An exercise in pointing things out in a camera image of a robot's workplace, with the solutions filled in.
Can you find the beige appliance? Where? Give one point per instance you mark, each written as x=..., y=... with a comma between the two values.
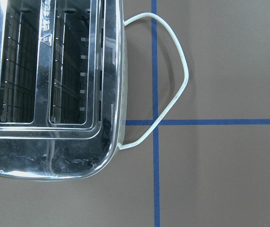
x=63, y=87

